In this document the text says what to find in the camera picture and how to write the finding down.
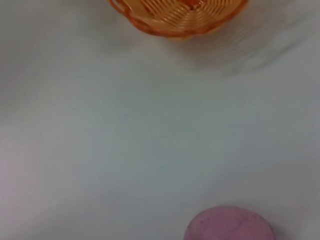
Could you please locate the orange plastic woven basket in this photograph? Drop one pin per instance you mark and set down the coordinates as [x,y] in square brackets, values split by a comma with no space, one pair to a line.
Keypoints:
[180,17]

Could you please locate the pink peach with green leaf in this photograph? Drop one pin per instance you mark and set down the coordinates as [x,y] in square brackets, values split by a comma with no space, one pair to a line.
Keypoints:
[228,225]

